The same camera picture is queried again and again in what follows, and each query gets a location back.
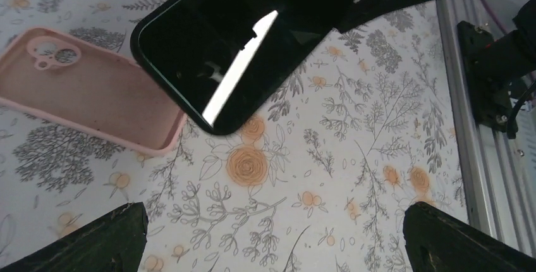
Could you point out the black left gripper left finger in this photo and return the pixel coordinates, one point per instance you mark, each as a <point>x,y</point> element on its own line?
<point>114,242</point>

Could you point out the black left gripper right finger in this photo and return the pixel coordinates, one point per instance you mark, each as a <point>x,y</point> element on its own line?
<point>436,241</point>

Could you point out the pink phone case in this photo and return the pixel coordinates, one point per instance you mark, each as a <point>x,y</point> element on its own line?
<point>71,82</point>

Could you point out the black smartphone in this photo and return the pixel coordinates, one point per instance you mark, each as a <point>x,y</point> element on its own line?
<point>220,60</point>

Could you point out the floral patterned table mat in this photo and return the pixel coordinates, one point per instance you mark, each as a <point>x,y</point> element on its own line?
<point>317,181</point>

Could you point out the aluminium rail base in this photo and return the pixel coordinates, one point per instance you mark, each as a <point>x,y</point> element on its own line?
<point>498,169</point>

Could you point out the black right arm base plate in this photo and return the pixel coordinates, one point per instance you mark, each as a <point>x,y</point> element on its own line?
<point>489,99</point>

